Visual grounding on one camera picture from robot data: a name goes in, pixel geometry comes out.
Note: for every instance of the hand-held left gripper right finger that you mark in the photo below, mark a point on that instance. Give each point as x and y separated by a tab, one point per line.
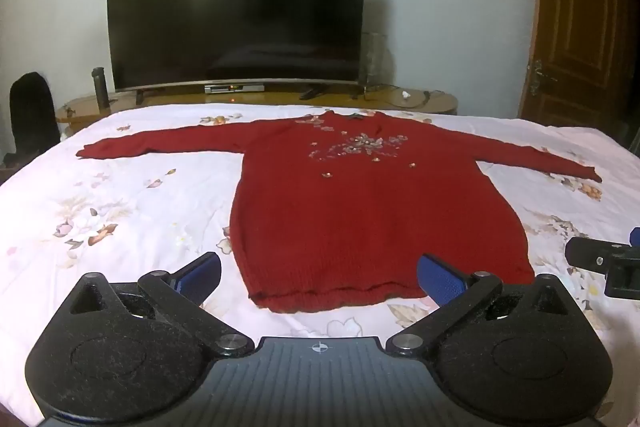
440	279

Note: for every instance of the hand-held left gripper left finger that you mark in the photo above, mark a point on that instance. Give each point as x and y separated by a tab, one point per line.
202	276

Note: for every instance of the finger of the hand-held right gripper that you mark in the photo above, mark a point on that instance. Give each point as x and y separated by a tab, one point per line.
636	237
592	252

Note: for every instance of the red embroidered knit sweater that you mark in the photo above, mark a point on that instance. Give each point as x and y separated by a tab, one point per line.
375	217

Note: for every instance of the floral white bed sheet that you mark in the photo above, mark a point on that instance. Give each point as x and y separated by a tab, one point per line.
125	207

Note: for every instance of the silver set-top box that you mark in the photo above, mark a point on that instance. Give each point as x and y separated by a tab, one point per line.
235	88

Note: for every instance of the wooden television cabinet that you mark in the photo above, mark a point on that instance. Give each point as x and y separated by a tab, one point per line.
280	99

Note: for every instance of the black thermos bottle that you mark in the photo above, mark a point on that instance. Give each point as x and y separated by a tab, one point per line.
101	89

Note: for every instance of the black remote control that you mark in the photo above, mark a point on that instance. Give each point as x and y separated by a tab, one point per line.
312	93

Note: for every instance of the brown wooden door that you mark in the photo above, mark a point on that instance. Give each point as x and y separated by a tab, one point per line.
575	17

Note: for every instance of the clear glass vase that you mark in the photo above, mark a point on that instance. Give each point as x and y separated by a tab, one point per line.
374	59

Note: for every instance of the black chair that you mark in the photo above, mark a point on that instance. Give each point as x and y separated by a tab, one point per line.
32	117

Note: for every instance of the large black television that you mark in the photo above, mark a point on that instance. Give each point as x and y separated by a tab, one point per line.
235	7

